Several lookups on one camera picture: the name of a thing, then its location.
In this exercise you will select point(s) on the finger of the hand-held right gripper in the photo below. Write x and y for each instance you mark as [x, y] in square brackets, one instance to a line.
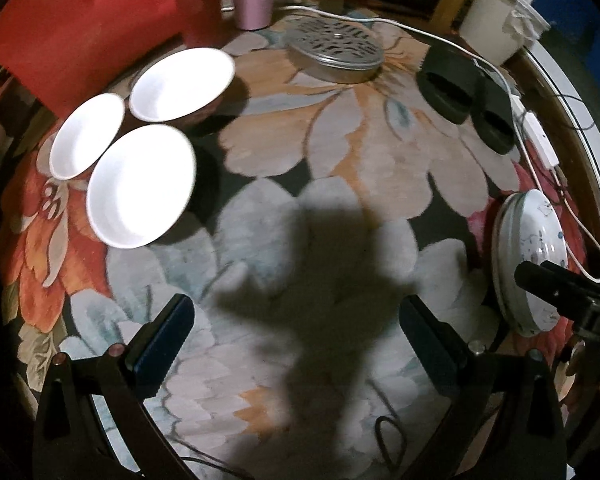
[575, 277]
[540, 282]

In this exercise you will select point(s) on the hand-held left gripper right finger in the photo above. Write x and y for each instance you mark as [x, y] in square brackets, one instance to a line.
[422, 332]

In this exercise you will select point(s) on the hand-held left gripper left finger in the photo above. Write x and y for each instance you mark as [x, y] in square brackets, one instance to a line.
[165, 340]

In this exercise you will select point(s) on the small bear print plate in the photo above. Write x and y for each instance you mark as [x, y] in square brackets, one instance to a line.
[525, 240]

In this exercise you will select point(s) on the white bowl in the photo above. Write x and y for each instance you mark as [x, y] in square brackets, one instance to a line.
[180, 82]
[140, 185]
[85, 135]

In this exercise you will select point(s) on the person's right hand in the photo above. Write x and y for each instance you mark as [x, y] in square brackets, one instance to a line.
[577, 362]

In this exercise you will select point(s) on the white power strip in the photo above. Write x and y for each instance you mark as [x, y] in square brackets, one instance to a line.
[537, 132]

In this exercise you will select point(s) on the black slipper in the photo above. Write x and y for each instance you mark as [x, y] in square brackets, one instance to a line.
[447, 85]
[495, 120]

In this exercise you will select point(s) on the white bucket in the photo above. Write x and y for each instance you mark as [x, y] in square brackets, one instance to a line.
[500, 20]

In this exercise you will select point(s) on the round perforated metal tin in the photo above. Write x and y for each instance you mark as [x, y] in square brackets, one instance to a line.
[335, 50]

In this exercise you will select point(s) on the red cup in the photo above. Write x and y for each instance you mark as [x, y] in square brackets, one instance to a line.
[200, 0]

